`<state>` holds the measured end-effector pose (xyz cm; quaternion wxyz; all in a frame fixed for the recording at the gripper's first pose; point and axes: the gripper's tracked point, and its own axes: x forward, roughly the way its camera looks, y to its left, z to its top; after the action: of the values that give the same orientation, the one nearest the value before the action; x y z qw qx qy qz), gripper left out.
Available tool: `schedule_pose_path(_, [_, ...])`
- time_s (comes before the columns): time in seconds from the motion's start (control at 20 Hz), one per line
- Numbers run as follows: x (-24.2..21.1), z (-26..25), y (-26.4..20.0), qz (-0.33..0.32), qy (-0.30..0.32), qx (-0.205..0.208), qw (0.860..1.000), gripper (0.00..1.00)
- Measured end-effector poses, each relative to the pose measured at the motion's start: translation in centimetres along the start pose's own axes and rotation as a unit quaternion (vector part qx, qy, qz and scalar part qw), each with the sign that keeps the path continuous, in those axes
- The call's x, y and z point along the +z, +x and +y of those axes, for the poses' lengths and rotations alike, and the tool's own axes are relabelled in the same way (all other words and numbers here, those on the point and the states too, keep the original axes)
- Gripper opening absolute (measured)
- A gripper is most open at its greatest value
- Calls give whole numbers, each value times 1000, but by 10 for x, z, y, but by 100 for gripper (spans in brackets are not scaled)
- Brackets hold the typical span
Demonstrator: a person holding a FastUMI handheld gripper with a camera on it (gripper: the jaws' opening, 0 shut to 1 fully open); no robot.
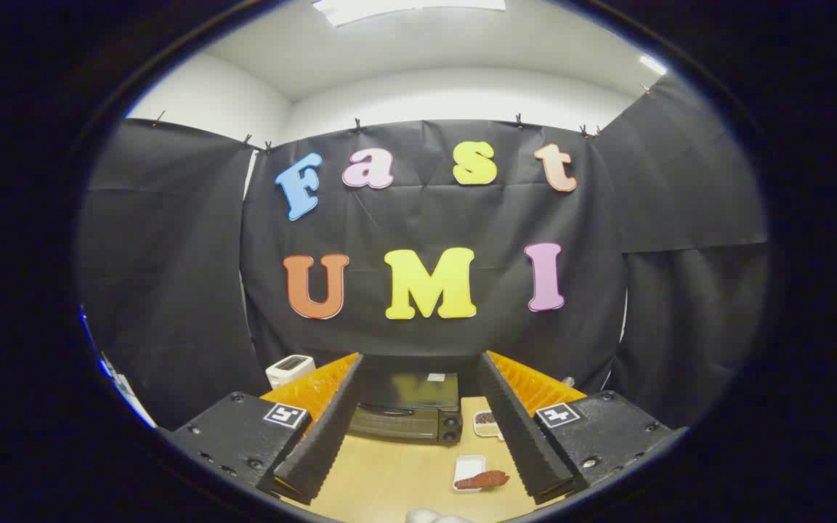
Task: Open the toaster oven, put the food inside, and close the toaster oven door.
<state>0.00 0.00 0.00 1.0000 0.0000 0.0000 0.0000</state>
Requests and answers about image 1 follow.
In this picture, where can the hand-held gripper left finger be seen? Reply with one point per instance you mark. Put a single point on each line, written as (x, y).
(324, 436)

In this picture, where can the white and blue printed board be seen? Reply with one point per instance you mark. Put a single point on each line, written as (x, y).
(124, 388)

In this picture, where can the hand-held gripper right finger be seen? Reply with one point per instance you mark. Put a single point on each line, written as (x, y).
(524, 436)

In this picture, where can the brown meat piece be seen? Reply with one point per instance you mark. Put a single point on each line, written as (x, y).
(484, 479)

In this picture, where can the black toaster oven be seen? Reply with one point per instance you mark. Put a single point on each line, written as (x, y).
(407, 407)

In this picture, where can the ceiling light panel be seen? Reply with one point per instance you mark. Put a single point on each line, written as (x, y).
(404, 9)

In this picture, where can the white rectangular tray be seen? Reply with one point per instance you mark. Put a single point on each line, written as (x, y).
(469, 465)

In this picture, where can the white divided plate with beans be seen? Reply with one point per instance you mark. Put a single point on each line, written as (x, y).
(485, 428)

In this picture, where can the white toaster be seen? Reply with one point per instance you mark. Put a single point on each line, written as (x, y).
(289, 369)

